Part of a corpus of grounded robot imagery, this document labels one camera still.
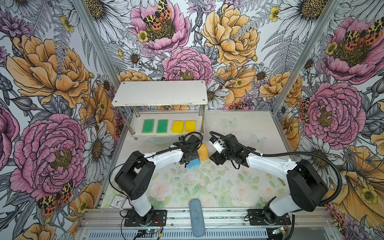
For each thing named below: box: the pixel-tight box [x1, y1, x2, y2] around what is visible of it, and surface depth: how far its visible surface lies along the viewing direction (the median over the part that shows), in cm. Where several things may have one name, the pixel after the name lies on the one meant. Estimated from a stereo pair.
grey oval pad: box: [189, 198, 206, 237], surface depth 73 cm
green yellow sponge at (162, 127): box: [156, 119, 169, 135], surface depth 104 cm
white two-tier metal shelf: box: [112, 80, 208, 141], surface depth 101 cm
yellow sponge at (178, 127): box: [172, 120, 184, 134], surface depth 103 cm
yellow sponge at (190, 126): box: [185, 120, 197, 133], surface depth 104 cm
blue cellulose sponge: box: [187, 158, 201, 169], surface depth 92 cm
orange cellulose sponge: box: [197, 143, 209, 161], surface depth 96 cm
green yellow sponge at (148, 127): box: [142, 119, 155, 134], surface depth 105 cm
